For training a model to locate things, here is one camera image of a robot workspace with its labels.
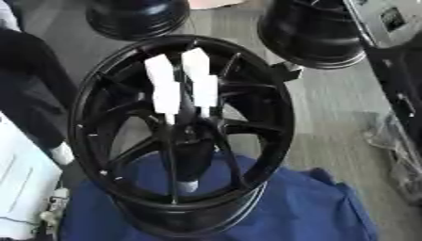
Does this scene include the black spoked wheel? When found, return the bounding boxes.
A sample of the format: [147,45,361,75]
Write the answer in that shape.
[66,34,297,238]

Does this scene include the small black bracket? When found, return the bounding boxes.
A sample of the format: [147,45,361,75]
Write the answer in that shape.
[268,61,305,83]

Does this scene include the clear plastic bag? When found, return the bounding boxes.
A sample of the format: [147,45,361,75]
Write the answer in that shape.
[361,112,422,205]

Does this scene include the black round wheel rim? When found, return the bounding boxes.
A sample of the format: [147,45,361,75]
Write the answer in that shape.
[255,0,368,71]
[84,0,191,41]

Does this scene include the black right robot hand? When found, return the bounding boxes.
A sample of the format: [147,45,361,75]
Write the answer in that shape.
[364,40,422,152]

